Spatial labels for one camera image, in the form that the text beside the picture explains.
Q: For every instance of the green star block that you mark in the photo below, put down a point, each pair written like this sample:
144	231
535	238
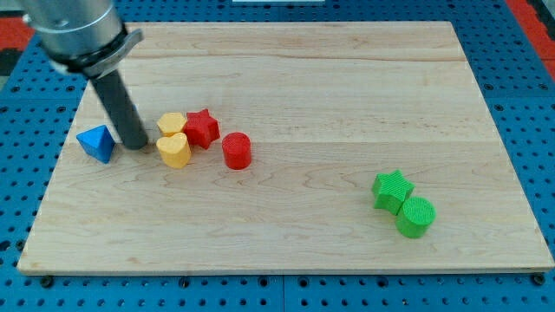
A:
390	191

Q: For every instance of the yellow heart block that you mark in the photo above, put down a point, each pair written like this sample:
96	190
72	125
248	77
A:
175	151

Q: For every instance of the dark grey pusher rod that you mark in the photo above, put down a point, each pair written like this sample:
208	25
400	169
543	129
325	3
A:
113	95

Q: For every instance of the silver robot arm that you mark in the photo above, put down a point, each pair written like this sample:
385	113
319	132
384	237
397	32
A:
81	36

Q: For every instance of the red star block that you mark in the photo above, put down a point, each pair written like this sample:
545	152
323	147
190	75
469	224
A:
201	128

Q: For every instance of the green cylinder block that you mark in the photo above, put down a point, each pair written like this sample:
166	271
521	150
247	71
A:
415	217

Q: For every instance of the blue triangular block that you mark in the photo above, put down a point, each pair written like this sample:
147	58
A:
97	143

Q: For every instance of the red cylinder block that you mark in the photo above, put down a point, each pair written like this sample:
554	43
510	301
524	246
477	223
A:
237	150

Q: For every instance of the wooden board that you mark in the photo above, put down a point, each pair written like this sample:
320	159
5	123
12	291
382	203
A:
327	106

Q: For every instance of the yellow hexagon block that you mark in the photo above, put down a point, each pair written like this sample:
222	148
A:
171	123

